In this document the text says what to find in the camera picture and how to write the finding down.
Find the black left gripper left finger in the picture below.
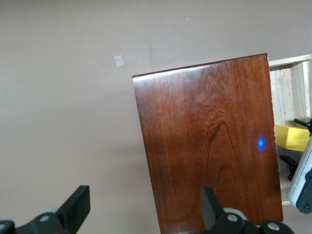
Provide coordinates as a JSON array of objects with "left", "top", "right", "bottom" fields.
[{"left": 0, "top": 185, "right": 91, "bottom": 234}]

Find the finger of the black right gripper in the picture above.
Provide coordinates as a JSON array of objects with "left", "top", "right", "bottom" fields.
[
  {"left": 279, "top": 155, "right": 299, "bottom": 181},
  {"left": 293, "top": 117, "right": 312, "bottom": 130}
]

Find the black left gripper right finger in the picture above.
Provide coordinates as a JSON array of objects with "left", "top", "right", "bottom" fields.
[{"left": 200, "top": 185, "right": 295, "bottom": 234}]

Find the yellow block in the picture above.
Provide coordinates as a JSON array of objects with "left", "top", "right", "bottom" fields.
[{"left": 274, "top": 124, "right": 312, "bottom": 152}]

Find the wooden drawer with white handle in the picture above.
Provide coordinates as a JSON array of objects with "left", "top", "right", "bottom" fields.
[{"left": 267, "top": 54, "right": 312, "bottom": 207}]

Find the dark brown wooden cabinet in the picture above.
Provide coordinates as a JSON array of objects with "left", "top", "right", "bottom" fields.
[{"left": 132, "top": 53, "right": 284, "bottom": 234}]

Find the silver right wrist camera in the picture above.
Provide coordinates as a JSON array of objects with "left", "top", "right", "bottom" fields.
[{"left": 287, "top": 136, "right": 312, "bottom": 215}]

